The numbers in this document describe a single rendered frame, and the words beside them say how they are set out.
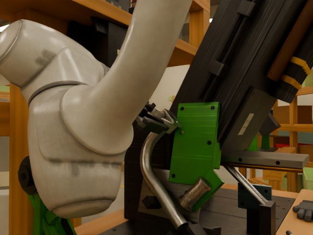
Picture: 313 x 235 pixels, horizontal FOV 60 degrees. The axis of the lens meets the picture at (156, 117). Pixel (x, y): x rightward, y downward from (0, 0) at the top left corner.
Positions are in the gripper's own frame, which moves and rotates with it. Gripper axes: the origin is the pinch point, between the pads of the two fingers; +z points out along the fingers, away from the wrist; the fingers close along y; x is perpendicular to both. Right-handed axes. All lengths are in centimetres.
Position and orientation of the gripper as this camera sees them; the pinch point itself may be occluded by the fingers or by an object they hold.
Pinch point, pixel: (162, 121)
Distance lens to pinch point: 69.8
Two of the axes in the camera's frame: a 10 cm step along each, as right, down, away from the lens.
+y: -4.6, -6.9, 5.6
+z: 5.5, 2.8, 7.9
